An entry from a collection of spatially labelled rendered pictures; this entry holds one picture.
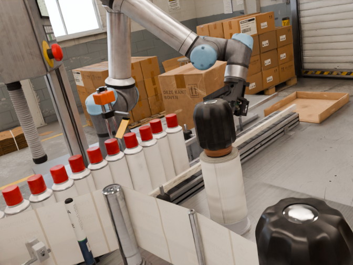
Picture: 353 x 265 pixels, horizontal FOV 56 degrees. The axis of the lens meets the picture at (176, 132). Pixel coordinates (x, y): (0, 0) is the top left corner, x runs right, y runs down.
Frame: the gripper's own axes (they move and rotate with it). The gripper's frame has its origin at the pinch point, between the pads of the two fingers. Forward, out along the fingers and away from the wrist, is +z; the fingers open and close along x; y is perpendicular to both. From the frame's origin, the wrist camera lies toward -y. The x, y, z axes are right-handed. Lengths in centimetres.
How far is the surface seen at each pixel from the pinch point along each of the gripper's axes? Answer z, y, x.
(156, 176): 14.7, 3.4, -27.3
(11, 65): -5, -2, -68
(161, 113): -24, -274, 202
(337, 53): -160, -133, 389
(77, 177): 17, 2, -50
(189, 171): 12.1, 5.0, -16.4
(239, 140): -0.2, 5.0, 5.3
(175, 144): 5.0, 2.7, -22.1
